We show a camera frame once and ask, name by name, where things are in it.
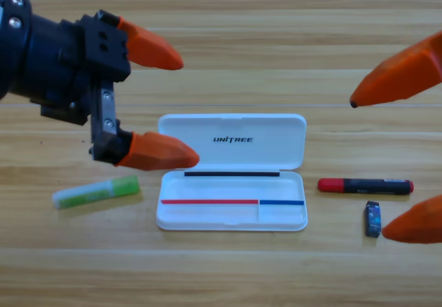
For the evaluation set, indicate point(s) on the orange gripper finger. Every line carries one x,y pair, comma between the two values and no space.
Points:
159,151
404,76
152,50
418,226

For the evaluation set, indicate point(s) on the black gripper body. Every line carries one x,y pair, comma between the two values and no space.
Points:
69,65

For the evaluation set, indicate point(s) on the small black eraser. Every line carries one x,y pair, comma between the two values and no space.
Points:
373,219

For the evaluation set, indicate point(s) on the red black whiteboard marker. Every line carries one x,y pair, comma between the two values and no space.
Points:
362,186

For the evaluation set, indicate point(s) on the green and white highlighter pen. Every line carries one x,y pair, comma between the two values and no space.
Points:
96,192

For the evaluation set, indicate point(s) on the white Unitree pencil case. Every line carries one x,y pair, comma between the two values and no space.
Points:
231,189

